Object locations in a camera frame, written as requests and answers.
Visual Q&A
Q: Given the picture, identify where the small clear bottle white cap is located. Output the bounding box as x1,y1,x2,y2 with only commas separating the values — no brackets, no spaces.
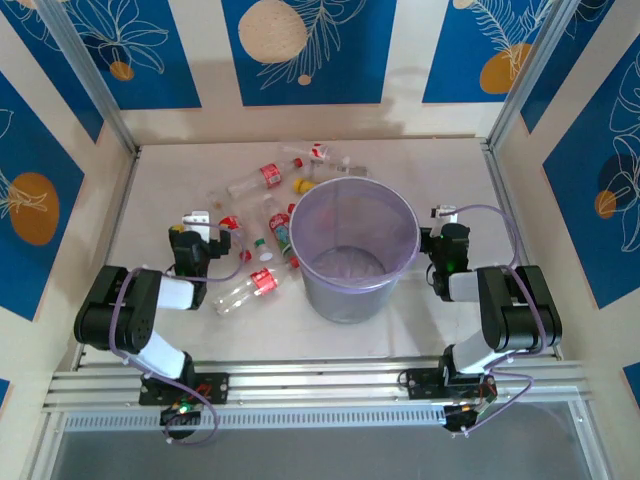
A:
251,236,275,264

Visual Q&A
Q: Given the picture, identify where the crushed clear plastic bottle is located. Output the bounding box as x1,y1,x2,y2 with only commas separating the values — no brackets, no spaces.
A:
206,187,237,211

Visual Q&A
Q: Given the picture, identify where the clear bottle red green label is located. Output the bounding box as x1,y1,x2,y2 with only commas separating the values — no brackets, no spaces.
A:
260,193,303,271

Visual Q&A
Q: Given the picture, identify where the grey mesh bin purple rim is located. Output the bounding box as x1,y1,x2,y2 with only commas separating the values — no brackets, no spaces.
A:
288,175,420,325

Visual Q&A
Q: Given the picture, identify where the grey acrylic panel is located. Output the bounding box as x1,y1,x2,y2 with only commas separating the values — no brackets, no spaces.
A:
19,399,619,480

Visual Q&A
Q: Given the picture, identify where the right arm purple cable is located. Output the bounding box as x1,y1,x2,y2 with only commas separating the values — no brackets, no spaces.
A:
439,203,536,440

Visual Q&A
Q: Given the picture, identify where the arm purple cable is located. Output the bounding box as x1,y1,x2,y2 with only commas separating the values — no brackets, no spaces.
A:
439,203,536,440
108,222,251,447

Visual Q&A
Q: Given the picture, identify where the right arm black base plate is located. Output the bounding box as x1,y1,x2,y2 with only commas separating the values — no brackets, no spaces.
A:
405,367,496,401

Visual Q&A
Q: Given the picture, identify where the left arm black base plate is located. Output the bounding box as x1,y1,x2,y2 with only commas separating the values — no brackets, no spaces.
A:
138,372,230,407

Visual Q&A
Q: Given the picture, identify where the aluminium rail beam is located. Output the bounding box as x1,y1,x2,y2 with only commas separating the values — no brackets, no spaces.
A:
42,357,596,412

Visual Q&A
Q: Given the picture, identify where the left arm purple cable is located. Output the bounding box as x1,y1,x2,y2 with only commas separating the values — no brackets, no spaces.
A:
108,222,251,447

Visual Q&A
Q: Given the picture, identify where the aluminium frame post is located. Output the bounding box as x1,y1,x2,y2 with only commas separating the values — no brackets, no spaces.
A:
34,0,141,156
487,0,576,149

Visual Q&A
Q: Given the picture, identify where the slotted grey cable duct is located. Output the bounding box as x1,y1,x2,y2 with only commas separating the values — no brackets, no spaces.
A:
62,405,584,434

